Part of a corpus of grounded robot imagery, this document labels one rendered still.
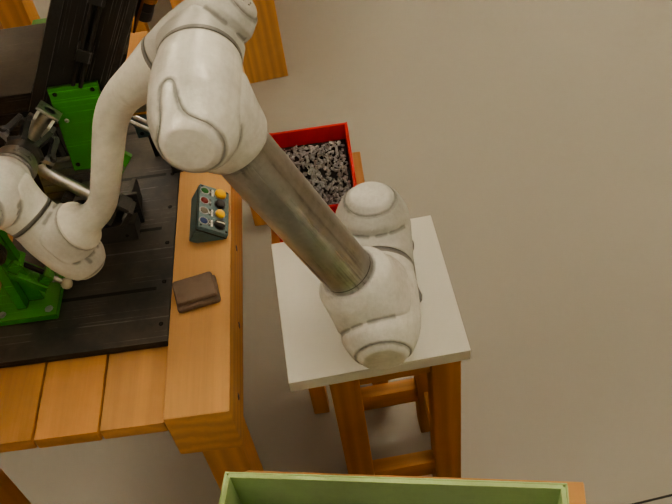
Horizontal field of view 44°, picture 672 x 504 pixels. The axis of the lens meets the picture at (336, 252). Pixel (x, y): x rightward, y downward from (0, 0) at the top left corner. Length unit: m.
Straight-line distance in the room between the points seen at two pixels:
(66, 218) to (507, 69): 2.67
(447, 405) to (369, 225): 0.62
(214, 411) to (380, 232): 0.50
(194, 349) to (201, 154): 0.74
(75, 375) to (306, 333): 0.51
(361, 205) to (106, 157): 0.50
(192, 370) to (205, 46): 0.81
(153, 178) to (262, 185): 0.97
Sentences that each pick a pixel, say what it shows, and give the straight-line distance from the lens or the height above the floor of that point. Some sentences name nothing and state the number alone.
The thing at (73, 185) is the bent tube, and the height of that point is 1.06.
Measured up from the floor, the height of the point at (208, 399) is 0.90.
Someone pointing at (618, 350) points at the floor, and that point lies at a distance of 2.91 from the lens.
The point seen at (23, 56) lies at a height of 1.24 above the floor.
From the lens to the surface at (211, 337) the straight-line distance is 1.86.
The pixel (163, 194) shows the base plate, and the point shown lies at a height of 0.90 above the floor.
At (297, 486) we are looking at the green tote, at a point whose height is 0.93.
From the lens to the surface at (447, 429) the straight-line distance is 2.21.
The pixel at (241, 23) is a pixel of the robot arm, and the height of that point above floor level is 1.66.
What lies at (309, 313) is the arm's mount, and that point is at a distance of 1.86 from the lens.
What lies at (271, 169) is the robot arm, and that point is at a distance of 1.31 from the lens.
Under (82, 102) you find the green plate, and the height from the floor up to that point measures 1.23.
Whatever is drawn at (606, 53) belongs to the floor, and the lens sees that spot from 4.09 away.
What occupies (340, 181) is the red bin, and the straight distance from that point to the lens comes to 2.15.
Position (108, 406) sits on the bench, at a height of 0.88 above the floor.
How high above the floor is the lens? 2.35
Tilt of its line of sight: 48 degrees down
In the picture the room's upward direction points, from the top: 10 degrees counter-clockwise
